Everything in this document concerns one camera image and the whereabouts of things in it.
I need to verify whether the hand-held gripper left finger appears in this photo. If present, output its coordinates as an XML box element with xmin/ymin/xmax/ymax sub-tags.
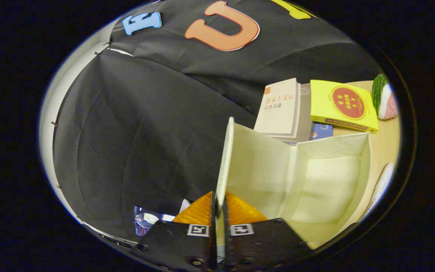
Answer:
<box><xmin>131</xmin><ymin>191</ymin><xmax>218</xmax><ymax>272</ymax></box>

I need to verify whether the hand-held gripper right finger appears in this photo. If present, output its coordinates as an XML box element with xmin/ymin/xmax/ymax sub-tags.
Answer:
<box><xmin>223</xmin><ymin>192</ymin><xmax>314</xmax><ymax>270</ymax></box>

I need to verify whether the cream fabric storage box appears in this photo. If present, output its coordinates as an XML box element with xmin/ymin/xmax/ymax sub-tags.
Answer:
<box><xmin>216</xmin><ymin>117</ymin><xmax>373</xmax><ymax>250</ymax></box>

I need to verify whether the white shoe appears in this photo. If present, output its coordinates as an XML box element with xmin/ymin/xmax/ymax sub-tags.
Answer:
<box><xmin>361</xmin><ymin>162</ymin><xmax>395</xmax><ymax>221</ymax></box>

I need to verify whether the computer screen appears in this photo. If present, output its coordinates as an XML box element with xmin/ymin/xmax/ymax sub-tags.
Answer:
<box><xmin>134</xmin><ymin>205</ymin><xmax>176</xmax><ymax>236</ymax></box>

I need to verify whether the blue book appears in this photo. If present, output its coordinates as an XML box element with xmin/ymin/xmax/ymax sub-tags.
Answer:
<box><xmin>310</xmin><ymin>122</ymin><xmax>333</xmax><ymax>141</ymax></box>

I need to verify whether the grey book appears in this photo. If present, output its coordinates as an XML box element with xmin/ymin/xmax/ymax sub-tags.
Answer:
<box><xmin>278</xmin><ymin>83</ymin><xmax>313</xmax><ymax>144</ymax></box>

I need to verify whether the beige book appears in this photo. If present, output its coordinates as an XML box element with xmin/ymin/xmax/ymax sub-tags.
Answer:
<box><xmin>254</xmin><ymin>78</ymin><xmax>302</xmax><ymax>138</ymax></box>

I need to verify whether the yellow book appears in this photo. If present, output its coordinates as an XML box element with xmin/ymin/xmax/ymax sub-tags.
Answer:
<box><xmin>310</xmin><ymin>79</ymin><xmax>379</xmax><ymax>134</ymax></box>

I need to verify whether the watermelon slice plush toy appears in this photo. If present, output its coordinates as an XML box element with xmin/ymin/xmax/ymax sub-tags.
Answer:
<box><xmin>372</xmin><ymin>74</ymin><xmax>398</xmax><ymax>121</ymax></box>

